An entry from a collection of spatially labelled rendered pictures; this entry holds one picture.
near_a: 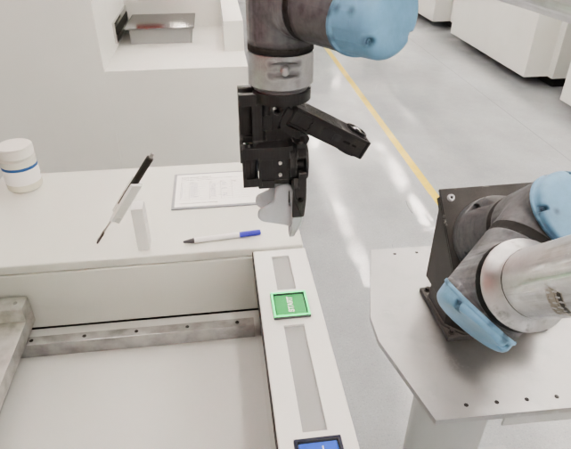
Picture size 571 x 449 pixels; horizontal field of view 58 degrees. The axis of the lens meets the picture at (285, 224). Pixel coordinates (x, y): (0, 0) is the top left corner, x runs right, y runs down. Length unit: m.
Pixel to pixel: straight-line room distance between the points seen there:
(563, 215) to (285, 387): 0.42
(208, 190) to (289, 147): 0.50
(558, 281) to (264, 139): 0.35
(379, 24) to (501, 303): 0.36
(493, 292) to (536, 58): 4.57
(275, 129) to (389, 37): 0.20
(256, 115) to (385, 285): 0.57
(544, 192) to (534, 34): 4.37
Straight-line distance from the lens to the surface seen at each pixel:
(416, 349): 0.97
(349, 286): 2.35
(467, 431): 1.21
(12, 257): 1.01
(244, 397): 0.87
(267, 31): 0.58
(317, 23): 0.51
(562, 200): 0.77
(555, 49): 5.23
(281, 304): 0.81
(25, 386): 0.98
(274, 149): 0.62
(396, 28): 0.50
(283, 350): 0.75
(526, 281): 0.62
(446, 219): 0.94
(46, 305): 1.03
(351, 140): 0.65
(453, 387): 0.93
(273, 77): 0.59
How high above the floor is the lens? 1.50
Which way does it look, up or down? 33 degrees down
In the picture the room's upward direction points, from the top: straight up
